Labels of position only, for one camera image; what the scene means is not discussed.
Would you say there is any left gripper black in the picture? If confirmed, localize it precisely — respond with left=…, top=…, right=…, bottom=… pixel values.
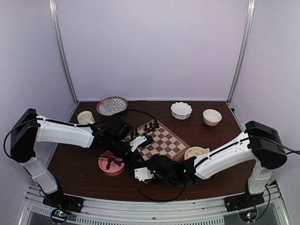
left=108, top=137, right=146, bottom=168

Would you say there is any wooden chess board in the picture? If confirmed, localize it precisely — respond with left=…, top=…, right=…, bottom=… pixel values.
left=136, top=122, right=190, bottom=161

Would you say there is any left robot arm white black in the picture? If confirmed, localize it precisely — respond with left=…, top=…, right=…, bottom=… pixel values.
left=3, top=108, right=147, bottom=208

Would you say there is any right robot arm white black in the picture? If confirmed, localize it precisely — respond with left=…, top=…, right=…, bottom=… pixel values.
left=146, top=120, right=287, bottom=207

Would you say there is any cream spouted bowl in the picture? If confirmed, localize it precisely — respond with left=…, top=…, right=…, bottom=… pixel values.
left=184, top=147, right=210, bottom=160

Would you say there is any pink bowl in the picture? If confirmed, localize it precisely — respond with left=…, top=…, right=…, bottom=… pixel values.
left=98, top=151, right=125, bottom=176

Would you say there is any patterned ceramic plate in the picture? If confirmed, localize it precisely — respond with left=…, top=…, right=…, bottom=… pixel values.
left=96, top=96, right=128, bottom=116

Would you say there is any cream ribbed mug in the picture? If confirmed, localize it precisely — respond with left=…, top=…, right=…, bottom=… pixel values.
left=77, top=111, right=95, bottom=125

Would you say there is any clear drinking glass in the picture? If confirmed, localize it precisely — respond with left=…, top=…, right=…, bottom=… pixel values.
left=100, top=94, right=114, bottom=114

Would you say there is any white scalloped bowl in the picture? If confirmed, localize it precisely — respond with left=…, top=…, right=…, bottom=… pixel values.
left=170, top=102, right=193, bottom=120

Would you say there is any small cream round bowl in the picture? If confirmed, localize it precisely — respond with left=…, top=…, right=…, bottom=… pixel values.
left=202, top=109, right=222, bottom=127

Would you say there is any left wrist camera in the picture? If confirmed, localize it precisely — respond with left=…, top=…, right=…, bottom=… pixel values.
left=129, top=135, right=153, bottom=152

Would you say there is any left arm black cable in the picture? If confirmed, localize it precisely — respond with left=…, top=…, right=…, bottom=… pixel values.
left=93, top=109, right=158, bottom=136

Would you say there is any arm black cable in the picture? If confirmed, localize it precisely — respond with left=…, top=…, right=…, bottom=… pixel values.
left=93, top=109, right=158, bottom=136
left=136, top=175, right=188, bottom=202

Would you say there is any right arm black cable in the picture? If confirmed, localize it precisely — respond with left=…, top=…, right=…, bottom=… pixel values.
left=136, top=175, right=188, bottom=202

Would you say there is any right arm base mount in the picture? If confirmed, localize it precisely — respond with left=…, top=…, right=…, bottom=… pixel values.
left=224, top=193, right=264, bottom=223

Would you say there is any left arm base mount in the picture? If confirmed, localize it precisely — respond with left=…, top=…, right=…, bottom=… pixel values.
left=43, top=191, right=84, bottom=224

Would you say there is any front aluminium rail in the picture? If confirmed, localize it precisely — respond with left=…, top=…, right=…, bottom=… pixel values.
left=17, top=185, right=291, bottom=225

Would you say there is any left aluminium frame post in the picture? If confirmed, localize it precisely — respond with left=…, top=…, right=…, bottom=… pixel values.
left=49, top=0, right=79, bottom=105

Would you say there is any aluminium frame post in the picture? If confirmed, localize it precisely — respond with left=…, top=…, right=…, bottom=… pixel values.
left=227, top=0, right=255, bottom=105
left=49, top=0, right=79, bottom=105

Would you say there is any right aluminium frame post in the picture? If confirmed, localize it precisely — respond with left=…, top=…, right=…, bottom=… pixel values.
left=227, top=0, right=255, bottom=105

